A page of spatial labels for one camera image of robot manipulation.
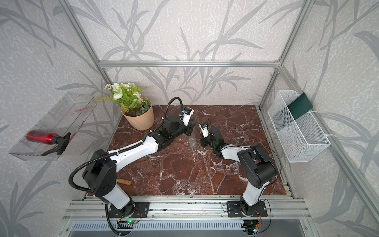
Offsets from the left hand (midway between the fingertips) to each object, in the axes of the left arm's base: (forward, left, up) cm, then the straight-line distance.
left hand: (195, 122), depth 82 cm
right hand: (+2, -4, -14) cm, 15 cm away
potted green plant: (+18, +41, -10) cm, 46 cm away
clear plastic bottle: (-2, 0, -15) cm, 16 cm away
